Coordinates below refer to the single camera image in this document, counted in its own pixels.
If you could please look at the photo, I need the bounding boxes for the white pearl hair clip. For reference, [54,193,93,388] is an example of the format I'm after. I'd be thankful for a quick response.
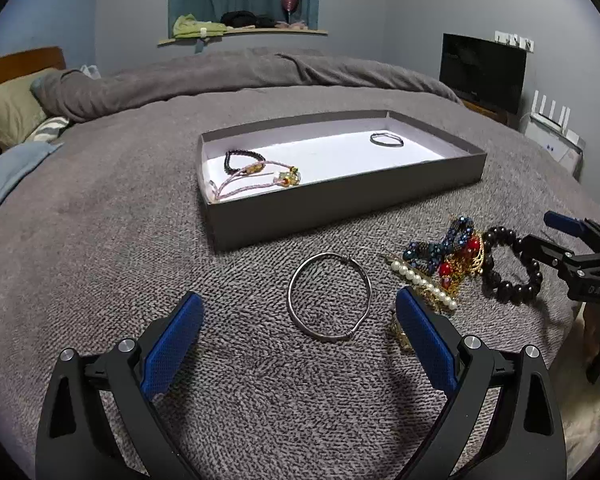
[379,252,458,314]

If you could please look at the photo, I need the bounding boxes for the large black bead bracelet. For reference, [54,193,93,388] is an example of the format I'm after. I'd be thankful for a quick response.
[479,225,545,306]

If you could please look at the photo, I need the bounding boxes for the red bead gold necklace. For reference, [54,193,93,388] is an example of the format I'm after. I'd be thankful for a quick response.
[436,231,488,294]

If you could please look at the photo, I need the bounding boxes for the large silver bangle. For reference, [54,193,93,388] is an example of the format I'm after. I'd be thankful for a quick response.
[285,252,374,344]

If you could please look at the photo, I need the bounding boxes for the blue crystal bead bracelet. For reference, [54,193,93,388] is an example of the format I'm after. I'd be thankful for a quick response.
[402,214,477,276]

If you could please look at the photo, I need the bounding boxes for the thin silver wire bracelet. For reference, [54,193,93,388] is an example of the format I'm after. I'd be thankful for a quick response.
[369,131,406,149]

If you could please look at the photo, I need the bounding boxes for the small dark bead bracelet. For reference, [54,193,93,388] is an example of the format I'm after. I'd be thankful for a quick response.
[223,148,268,175]

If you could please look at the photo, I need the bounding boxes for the pink cord bracelet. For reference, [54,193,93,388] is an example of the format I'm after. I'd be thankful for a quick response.
[208,159,302,202]

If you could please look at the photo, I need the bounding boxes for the person's right hand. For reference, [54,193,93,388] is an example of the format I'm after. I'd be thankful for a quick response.
[582,304,600,364]

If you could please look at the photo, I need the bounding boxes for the white box under router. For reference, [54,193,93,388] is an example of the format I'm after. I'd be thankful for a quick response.
[524,119,585,181]

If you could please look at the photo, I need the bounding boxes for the white wifi router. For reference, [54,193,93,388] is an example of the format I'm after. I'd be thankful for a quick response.
[529,90,581,146]

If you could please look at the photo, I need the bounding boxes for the grey fleece bed blanket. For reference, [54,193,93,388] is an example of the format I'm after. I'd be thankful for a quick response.
[0,87,600,479]

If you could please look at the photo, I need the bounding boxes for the wooden tv stand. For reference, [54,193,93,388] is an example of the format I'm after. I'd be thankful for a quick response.
[462,100,508,126]

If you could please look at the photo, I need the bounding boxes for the black television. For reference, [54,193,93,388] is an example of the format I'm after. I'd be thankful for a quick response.
[439,32,527,114]

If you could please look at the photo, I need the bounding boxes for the grey cardboard tray box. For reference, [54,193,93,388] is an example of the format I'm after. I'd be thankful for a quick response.
[196,110,486,250]

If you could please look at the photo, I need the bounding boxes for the light blue blanket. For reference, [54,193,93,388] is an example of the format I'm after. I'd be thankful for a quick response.
[0,142,62,207]

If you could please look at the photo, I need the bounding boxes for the striped grey white pillow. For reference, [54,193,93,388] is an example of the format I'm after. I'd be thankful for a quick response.
[26,116,70,143]

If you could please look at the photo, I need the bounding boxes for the olive green pillow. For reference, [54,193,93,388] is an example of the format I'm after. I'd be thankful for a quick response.
[0,68,57,151]

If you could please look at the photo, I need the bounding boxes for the white plastic bag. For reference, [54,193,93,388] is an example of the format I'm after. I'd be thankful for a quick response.
[80,65,102,79]

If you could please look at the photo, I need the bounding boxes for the grey rolled duvet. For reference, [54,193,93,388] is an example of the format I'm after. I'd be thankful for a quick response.
[31,48,460,122]

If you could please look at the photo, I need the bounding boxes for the pink items on shelf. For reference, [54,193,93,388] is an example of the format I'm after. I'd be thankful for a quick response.
[275,21,308,30]

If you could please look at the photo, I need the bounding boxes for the green folded cloth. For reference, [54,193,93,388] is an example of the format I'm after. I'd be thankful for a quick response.
[172,14,227,40]

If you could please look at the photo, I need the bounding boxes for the wooden headboard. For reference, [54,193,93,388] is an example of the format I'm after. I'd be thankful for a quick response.
[0,45,67,168]

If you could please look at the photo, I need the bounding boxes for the wooden window shelf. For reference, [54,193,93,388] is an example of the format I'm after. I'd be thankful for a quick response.
[157,27,329,48]

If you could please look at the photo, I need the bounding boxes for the black clothing pile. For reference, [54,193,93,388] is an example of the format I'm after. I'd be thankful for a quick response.
[220,10,277,28]

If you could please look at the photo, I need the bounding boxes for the white wall power strip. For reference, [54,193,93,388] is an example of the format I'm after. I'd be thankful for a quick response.
[494,30,534,53]

